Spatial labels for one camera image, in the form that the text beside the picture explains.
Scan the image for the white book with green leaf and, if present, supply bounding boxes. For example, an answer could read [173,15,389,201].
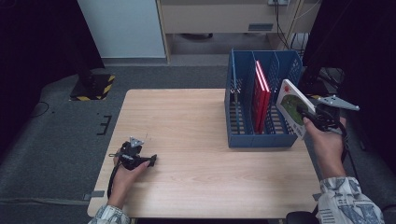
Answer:
[275,77,317,141]

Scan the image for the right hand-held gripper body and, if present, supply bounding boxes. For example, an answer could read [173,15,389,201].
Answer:
[314,94,361,133]

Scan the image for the beige wooden cabinet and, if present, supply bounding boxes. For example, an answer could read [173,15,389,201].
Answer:
[155,0,321,64]

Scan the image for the black stand base yellow stripes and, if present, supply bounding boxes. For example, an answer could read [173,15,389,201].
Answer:
[297,66,332,101]
[68,68,116,103]

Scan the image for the left hand-held gripper cable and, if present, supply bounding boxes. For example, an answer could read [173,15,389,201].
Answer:
[106,161,123,199]

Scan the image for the person's left hand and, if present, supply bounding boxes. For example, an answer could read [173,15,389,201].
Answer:
[106,157,151,210]

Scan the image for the blue picture book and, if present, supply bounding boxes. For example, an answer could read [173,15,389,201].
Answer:
[231,49,240,132]

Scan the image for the right hand-held gripper cable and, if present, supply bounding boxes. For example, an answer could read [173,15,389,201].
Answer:
[311,119,353,217]

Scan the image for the black rounded object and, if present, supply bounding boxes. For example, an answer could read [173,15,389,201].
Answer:
[285,211,319,224]

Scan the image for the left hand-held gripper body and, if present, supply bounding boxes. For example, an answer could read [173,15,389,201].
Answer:
[107,135,149,172]

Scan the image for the person's right hand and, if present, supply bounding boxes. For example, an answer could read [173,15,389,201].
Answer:
[302,116,347,169]

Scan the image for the black floor cable loop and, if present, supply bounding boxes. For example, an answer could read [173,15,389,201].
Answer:
[30,100,50,119]

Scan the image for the hand-held gripper cable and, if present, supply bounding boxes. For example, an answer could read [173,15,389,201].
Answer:
[106,161,123,199]
[311,119,353,217]

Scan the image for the black curtain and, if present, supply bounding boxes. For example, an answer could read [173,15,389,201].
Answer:
[0,0,106,157]
[301,0,396,175]

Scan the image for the blue plastic file rack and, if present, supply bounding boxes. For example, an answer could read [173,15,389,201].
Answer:
[223,49,304,149]

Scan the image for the white panel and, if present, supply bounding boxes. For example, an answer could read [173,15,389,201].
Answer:
[77,0,166,60]

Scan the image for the red picture book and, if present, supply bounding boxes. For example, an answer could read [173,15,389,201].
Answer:
[257,59,272,134]
[250,60,266,134]

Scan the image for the bundle of hanging cables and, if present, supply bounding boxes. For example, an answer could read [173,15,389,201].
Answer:
[273,0,313,52]

